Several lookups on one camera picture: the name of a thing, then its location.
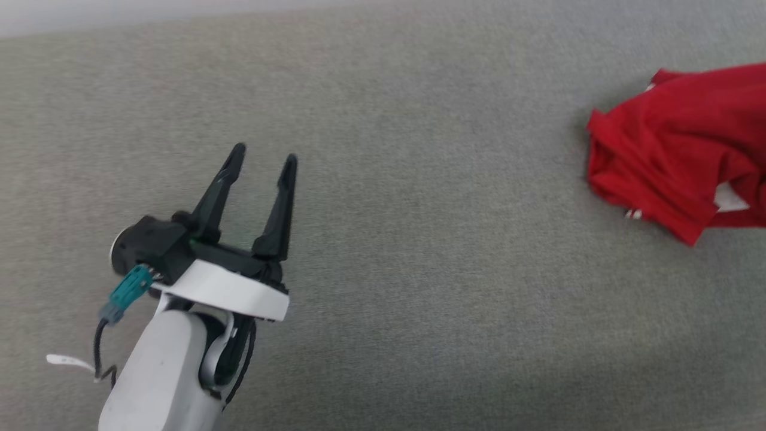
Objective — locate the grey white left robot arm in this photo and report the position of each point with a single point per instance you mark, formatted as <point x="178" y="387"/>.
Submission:
<point x="161" y="377"/>

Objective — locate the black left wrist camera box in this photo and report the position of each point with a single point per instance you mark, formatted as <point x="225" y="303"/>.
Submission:
<point x="152" y="245"/>

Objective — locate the red and white garment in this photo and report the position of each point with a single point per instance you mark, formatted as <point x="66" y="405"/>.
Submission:
<point x="676" y="149"/>

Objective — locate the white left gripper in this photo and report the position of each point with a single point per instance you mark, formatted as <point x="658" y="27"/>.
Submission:
<point x="233" y="287"/>

